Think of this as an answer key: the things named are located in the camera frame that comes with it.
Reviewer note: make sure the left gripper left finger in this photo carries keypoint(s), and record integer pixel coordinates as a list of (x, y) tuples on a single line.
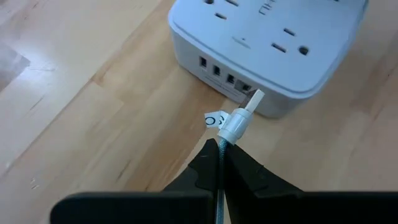
[(140, 208)]

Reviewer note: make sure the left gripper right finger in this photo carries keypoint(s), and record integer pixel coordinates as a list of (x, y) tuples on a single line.
[(295, 208)]

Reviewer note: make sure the white cube power strip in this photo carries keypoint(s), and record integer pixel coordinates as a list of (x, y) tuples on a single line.
[(264, 31)]

